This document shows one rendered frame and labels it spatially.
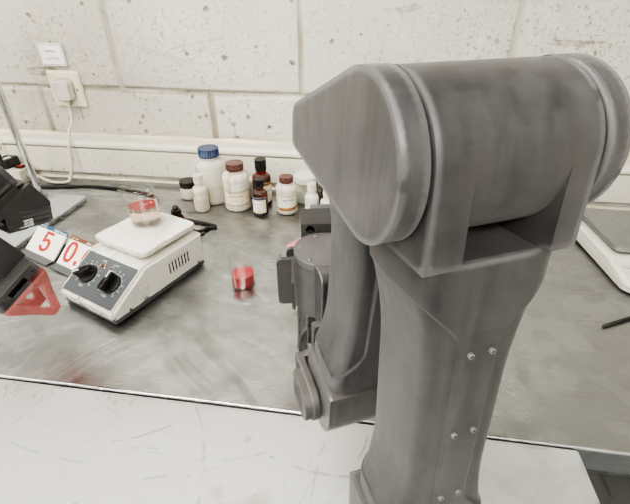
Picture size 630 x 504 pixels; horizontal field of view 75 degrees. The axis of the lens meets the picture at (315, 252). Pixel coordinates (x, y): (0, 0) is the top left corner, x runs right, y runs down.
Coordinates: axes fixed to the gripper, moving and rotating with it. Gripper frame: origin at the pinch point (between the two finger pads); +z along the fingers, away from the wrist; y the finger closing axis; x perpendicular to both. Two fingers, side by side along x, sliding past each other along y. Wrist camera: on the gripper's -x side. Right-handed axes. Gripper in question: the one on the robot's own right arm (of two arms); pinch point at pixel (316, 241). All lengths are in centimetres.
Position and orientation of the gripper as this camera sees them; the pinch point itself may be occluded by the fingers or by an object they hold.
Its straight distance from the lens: 56.1
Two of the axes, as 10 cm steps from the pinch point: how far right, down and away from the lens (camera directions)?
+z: -0.5, -5.4, 8.4
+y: -10.0, 0.3, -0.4
